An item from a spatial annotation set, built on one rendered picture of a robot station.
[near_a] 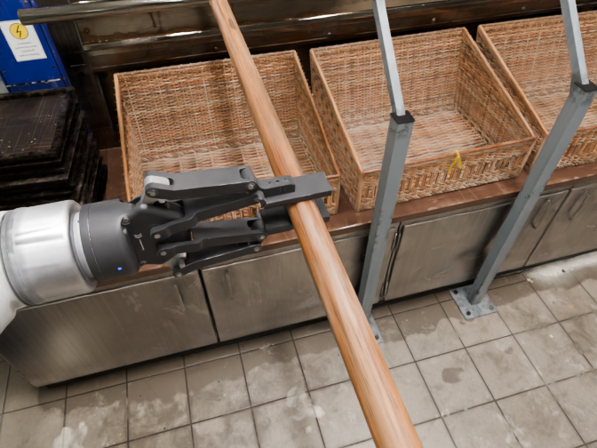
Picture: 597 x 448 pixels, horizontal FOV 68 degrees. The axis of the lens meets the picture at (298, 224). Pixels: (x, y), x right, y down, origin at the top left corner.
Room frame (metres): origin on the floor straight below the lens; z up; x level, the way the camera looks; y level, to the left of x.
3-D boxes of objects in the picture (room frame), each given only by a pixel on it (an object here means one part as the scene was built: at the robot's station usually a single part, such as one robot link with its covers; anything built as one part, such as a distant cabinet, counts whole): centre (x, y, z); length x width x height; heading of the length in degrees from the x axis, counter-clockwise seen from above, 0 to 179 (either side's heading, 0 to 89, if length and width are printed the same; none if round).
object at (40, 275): (0.26, 0.22, 1.20); 0.09 x 0.06 x 0.09; 16
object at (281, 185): (0.32, 0.03, 1.23); 0.05 x 0.01 x 0.03; 106
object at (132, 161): (1.04, 0.21, 0.72); 0.56 x 0.49 x 0.28; 105
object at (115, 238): (0.28, 0.15, 1.20); 0.09 x 0.07 x 0.08; 106
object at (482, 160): (1.20, -0.36, 0.72); 0.56 x 0.49 x 0.28; 106
